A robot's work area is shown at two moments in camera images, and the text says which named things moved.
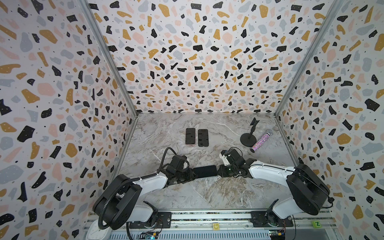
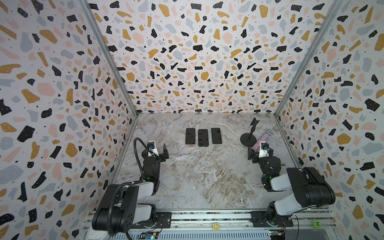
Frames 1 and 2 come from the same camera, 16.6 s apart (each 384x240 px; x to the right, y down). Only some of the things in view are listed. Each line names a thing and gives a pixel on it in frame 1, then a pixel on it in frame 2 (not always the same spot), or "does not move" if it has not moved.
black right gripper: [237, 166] -> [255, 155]
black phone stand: [249, 140] does not move
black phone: [205, 171] -> [216, 138]
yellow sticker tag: [216, 226] does not move
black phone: [203, 137] does not move
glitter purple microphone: [262, 141] does not move
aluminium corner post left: [113, 64] does not move
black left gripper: [189, 176] -> [162, 157]
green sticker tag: [317, 224] does not move
